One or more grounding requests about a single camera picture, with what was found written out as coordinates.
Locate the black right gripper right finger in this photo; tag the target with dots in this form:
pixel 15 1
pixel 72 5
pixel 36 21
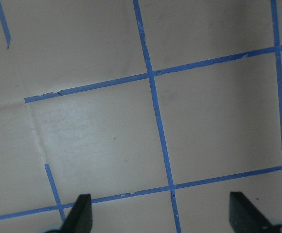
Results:
pixel 244 217

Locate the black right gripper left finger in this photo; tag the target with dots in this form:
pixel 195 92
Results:
pixel 80 218

